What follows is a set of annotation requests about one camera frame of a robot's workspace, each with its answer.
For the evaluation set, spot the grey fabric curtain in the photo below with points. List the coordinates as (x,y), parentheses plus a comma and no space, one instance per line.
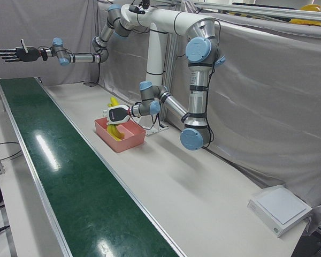
(283,120)
(42,24)

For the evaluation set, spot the black camera on torso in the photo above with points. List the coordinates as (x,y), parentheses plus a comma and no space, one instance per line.
(137,8)

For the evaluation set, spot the pink plastic basket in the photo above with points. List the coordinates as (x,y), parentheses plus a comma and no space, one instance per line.
(128,142)

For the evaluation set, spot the flat white box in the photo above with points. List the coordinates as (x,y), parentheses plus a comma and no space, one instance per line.
(281,208)

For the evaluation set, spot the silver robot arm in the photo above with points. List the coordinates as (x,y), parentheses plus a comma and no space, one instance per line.
(198,96)
(83,57)

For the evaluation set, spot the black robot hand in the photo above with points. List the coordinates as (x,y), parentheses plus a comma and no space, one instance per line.
(26,54)

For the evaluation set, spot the aluminium column behind torso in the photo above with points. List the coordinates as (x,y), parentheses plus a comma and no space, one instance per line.
(169,61)

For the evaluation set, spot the green conveyor belt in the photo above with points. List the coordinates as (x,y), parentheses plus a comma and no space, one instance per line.
(77,198)

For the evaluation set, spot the yellow banana bunch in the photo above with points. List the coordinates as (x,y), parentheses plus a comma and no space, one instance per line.
(115,131)

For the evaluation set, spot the white robot torso stand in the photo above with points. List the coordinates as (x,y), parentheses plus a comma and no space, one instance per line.
(153,67)

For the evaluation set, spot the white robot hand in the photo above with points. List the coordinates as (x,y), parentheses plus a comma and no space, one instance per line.
(117,114)

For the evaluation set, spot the aluminium overhead beam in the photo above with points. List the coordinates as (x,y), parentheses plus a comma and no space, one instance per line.
(256,11)

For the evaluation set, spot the yellow hard hat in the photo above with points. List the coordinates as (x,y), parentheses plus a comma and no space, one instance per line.
(310,7)
(307,22)

